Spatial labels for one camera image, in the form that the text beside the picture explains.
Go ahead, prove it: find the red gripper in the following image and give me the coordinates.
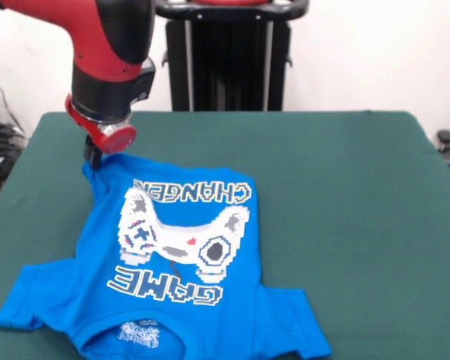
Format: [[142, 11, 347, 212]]
[[64, 94, 138, 170]]

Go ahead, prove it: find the dark green table cloth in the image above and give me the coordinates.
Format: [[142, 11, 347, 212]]
[[0, 110, 450, 360]]

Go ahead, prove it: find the blue printed t-shirt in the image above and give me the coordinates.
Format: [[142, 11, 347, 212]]
[[0, 151, 333, 360]]

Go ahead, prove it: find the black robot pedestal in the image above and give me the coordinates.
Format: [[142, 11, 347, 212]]
[[149, 0, 311, 113]]

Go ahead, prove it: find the black cable bundle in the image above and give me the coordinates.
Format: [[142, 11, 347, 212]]
[[0, 67, 29, 197]]

